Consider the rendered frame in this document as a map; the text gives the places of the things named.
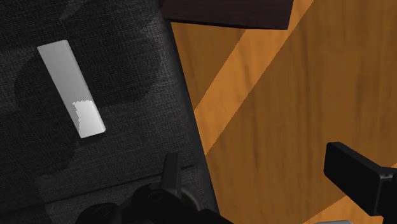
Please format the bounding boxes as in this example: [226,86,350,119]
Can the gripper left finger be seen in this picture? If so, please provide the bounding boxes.
[74,151,205,224]

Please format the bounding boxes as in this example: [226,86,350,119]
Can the white flat remote control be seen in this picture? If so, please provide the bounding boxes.
[36,39,106,139]

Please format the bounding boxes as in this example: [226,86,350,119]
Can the dark grey fabric sofa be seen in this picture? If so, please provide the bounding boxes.
[0,0,221,224]

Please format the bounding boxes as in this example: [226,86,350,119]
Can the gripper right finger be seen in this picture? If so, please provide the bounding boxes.
[323,141,397,224]

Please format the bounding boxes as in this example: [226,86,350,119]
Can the dark brown robot stand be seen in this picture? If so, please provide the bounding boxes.
[160,0,295,31]

